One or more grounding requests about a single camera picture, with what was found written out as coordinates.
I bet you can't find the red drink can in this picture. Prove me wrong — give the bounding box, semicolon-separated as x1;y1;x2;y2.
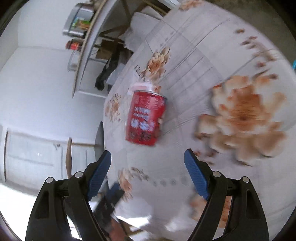
125;90;167;146

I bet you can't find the clear zip bag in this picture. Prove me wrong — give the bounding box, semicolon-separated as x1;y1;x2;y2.
127;81;155;95

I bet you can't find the white door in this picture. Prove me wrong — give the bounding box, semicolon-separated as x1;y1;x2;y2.
1;123;98;194

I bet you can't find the floral tablecloth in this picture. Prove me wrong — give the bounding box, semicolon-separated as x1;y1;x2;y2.
104;1;295;240

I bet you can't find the glass bowl on shelf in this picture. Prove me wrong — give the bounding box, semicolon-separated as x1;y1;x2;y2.
67;50;80;72

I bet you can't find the red sauce jar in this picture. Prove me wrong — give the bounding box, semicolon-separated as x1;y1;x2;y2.
65;39;83;51

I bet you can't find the white side table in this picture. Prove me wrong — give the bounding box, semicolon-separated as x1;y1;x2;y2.
71;1;180;98

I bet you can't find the white sack under table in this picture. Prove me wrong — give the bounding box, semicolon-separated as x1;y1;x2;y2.
121;13;160;52

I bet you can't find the silver rice cooker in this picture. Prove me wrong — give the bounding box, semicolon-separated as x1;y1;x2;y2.
62;3;94;39

